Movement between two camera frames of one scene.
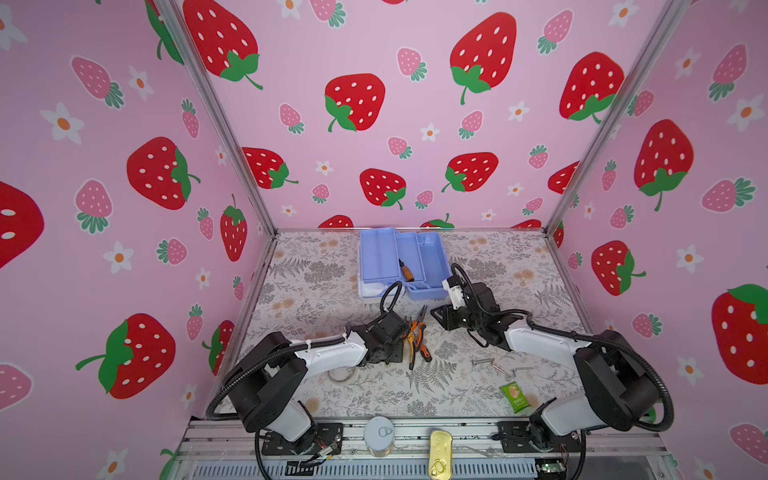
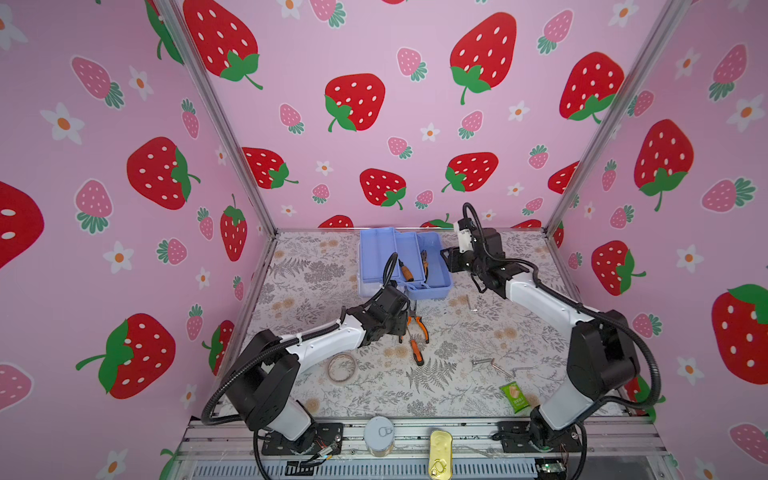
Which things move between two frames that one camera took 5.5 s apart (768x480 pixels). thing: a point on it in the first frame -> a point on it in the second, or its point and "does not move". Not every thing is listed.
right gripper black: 445,317 -> 451,261
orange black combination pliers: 419,327 -> 412,314
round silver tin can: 379,435 does not move
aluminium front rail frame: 497,450 does not move
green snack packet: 515,396 does not move
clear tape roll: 342,374 does not move
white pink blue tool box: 416,260 does not move
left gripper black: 398,354 -> 401,322
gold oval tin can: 440,455 does not move
